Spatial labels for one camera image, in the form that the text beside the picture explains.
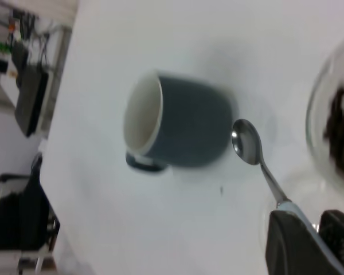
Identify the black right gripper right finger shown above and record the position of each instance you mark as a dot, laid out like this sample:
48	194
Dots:
341	235

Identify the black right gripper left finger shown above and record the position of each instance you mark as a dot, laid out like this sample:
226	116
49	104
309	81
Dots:
289	246

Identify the dark grey ceramic mug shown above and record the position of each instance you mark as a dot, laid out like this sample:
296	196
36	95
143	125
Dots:
195	123

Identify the clear saucer under glass cup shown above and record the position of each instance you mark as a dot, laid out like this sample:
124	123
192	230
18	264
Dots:
315	114

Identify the black chair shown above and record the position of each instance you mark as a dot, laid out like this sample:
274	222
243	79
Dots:
17	212

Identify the black equipment box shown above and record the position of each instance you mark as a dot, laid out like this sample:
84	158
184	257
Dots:
31	97

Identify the white equipment box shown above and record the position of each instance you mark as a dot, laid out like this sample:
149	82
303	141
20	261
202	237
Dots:
9	80

